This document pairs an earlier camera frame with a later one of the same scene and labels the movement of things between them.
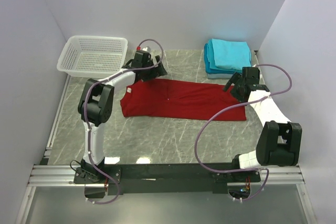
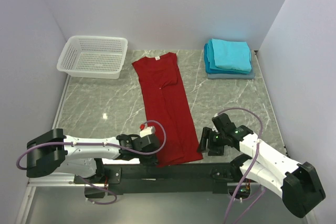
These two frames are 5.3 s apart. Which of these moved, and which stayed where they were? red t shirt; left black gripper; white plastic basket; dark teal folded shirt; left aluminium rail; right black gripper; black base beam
Moved: right black gripper; red t shirt; left black gripper
Stayed: dark teal folded shirt; black base beam; left aluminium rail; white plastic basket
